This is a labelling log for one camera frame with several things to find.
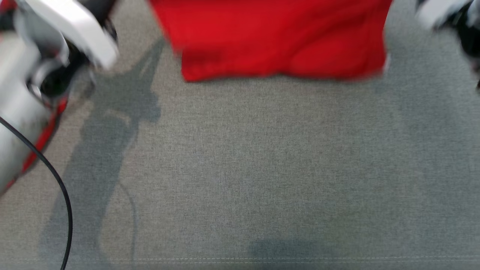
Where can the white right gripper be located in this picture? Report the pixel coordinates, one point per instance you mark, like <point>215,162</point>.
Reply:
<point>438,11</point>

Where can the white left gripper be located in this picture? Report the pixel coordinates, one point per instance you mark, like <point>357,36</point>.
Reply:
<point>75,26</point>

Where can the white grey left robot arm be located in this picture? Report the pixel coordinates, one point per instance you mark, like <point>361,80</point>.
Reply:
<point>15,112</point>

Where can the red shorts with white stripe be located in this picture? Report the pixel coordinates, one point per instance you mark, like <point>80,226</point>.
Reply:
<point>277,37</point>

